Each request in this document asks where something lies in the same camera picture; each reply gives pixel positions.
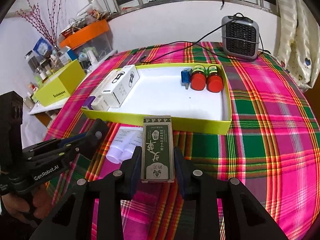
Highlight dark green printed box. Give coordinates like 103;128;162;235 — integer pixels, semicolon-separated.
141;115;175;183

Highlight yellow-green cardboard tray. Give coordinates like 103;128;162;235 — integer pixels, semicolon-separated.
80;63;232;135

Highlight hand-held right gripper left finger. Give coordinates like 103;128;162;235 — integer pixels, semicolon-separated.
29;146;143;240

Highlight yellow-green cardboard box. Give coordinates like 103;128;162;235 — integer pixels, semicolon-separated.
31;59;87;107

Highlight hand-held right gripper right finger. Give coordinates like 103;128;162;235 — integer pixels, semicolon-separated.
174;146;290;240

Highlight cream patterned curtain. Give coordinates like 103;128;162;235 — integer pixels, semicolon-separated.
274;0;317;88

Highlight pile of clutter on bin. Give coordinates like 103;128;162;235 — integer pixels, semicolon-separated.
59;0;108;40

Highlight red-capped small bottle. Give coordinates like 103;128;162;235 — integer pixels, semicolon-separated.
191;65;207;91
206;65;224;93

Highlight lavender cream tube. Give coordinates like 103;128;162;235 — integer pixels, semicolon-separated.
106;127;130;164
120;130;144;162

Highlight cluster of jars and bottles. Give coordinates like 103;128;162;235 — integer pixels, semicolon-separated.
24;46;118;105

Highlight person's left hand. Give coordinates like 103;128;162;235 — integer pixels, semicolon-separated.
0;187;49;220

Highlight black power cable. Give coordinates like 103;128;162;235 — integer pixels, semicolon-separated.
139;12;272;64

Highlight white box with purple end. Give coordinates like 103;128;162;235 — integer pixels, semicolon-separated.
84;71;118;110

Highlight white box with clip print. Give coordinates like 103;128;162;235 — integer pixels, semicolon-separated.
101;65;140;107

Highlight white shelf board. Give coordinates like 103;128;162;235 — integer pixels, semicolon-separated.
28;100;67;115

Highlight clear bin with orange lid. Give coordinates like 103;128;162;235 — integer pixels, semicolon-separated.
59;19;113;63

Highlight long silver white box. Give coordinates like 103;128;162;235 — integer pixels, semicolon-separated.
90;74;119;111

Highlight small blue plastic sharpener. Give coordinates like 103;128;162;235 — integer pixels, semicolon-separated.
181;68;192;90

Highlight blue and white box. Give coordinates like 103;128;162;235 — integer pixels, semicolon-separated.
33;37;52;57

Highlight dried pink flower branches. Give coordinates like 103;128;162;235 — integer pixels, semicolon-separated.
16;0;65;53

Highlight grey space heater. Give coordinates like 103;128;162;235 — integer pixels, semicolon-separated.
221;15;260;62

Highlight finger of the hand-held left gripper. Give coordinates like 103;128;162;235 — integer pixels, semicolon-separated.
24;133;88;155
25;118;110;165

